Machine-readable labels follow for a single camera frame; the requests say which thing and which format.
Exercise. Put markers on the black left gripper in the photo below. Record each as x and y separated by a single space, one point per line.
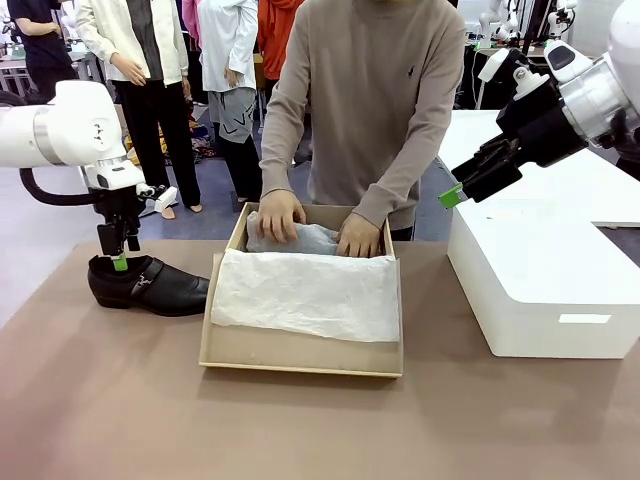
117 207

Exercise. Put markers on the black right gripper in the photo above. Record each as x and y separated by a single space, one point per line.
542 127

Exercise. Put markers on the black leather shoe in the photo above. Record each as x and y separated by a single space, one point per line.
165 292

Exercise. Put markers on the white tissue paper sheet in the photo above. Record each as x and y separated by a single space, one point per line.
300 295

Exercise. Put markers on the brown cardboard shoe box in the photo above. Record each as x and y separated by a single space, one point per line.
300 355

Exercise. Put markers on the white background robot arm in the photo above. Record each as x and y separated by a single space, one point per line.
560 17
495 22

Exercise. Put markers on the person's left forearm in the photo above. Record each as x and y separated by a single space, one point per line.
395 185

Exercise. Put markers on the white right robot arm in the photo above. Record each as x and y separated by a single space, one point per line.
620 50

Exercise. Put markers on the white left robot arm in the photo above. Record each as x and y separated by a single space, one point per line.
75 125

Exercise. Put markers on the person's right forearm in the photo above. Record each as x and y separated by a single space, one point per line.
277 160

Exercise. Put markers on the white box-shaped platform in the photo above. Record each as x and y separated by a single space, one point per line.
525 260

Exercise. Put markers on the person's left hand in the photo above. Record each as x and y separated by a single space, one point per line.
360 237

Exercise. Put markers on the person's right hand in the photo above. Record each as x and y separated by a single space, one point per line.
280 215

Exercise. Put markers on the colourful cloth pile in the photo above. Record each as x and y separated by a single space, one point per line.
202 145

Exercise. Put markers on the person in beige sweater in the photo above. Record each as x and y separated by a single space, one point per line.
370 75

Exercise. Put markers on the white label sticker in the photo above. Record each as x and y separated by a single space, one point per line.
585 318

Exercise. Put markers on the bystander in dark clothes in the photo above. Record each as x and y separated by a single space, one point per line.
40 40

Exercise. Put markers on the mannequin in white shirt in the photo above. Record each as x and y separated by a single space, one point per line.
225 45

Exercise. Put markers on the pink hanging garment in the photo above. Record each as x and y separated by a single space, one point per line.
191 20

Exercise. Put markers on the orange hanging garment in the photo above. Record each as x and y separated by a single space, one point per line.
280 35

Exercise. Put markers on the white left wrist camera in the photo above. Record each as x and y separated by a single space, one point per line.
165 200

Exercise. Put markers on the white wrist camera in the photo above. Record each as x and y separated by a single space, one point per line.
165 200
492 64

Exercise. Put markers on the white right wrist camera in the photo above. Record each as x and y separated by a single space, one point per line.
492 64

